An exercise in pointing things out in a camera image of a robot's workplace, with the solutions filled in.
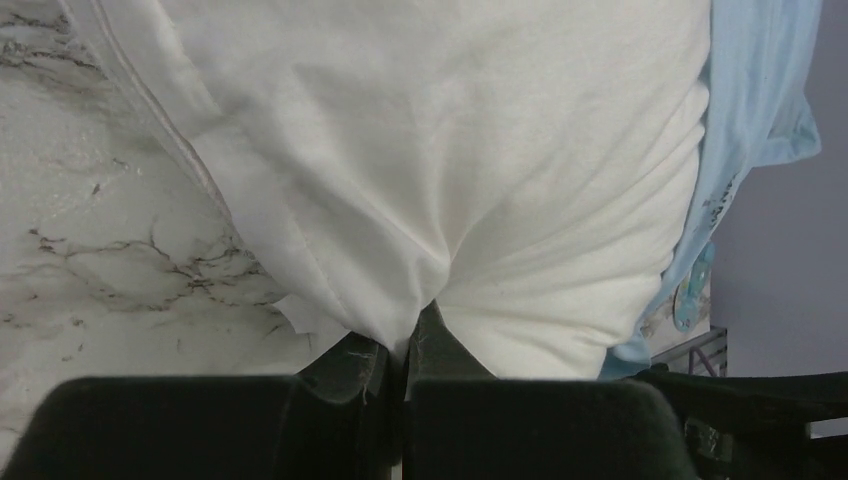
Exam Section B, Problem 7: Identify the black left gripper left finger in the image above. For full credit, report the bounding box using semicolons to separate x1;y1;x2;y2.
2;333;398;479

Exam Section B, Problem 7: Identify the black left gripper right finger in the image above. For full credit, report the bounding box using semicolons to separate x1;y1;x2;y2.
402;304;696;479

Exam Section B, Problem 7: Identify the white pillow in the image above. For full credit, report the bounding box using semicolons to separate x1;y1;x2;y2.
62;1;711;379

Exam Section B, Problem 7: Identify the light blue pillowcase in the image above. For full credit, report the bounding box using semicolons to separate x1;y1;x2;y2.
599;0;824;382

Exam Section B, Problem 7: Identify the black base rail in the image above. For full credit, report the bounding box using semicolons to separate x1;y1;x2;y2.
637;368;847;479

